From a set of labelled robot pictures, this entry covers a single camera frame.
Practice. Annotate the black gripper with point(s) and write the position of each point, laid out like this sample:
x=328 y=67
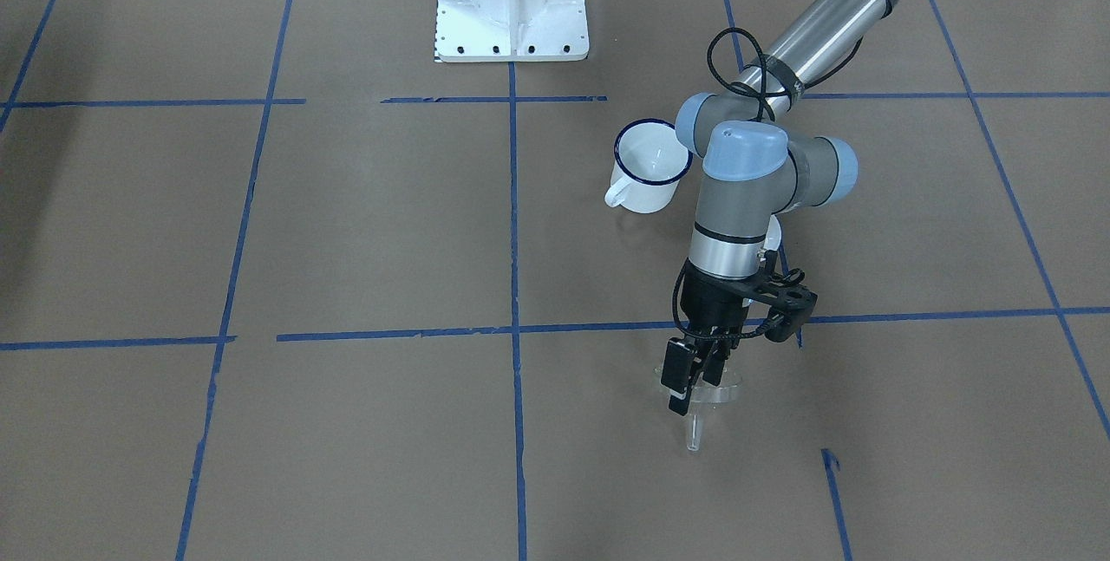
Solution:
x=707 y=304

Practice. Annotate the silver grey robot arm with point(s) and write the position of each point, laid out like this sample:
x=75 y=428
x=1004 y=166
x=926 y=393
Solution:
x=728 y=289

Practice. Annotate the white enamel cup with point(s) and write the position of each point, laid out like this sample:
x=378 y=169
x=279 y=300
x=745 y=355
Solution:
x=649 y=163

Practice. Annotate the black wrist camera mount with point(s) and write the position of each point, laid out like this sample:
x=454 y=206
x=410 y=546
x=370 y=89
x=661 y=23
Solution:
x=790 y=303

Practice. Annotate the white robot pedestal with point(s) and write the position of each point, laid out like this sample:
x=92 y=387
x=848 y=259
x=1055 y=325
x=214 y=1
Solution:
x=511 y=30

